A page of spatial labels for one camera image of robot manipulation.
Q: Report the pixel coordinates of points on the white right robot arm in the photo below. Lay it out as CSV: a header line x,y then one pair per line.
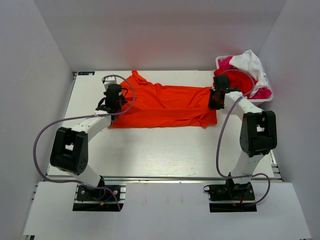
x,y
258,133

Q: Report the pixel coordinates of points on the red t-shirt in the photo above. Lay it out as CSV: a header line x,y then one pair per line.
x,y
238,79

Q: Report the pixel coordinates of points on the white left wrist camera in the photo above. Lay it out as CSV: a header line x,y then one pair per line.
x,y
109,80

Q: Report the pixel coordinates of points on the white t-shirt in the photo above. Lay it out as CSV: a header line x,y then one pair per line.
x,y
250,63

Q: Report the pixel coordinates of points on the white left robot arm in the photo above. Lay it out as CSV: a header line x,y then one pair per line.
x,y
70,151

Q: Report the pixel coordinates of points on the orange t-shirt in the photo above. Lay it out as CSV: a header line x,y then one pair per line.
x,y
153,105

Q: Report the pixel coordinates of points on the white plastic basket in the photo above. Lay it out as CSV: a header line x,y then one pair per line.
x,y
261,96

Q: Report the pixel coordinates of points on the pink t-shirt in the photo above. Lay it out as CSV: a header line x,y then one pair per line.
x,y
226,66

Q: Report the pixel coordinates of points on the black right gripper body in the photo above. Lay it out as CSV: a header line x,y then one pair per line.
x,y
213,104

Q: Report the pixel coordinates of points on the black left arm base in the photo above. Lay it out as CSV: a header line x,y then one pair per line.
x,y
99,200

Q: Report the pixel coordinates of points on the blue table label sticker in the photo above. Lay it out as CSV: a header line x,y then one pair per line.
x,y
86,73

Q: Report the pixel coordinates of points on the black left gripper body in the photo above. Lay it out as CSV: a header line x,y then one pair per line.
x,y
121,102

